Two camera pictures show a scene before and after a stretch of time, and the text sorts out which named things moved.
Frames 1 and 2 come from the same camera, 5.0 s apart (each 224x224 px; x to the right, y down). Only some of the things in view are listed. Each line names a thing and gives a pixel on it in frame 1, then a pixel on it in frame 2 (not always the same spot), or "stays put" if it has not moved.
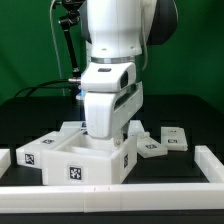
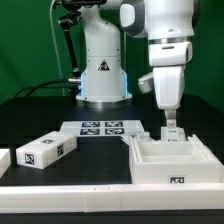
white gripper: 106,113 to 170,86
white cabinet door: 173,138 stays put
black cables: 73,83 stays put
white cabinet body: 82,160 to 173,162
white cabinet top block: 31,152 stays put
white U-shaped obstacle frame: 171,197 stays put
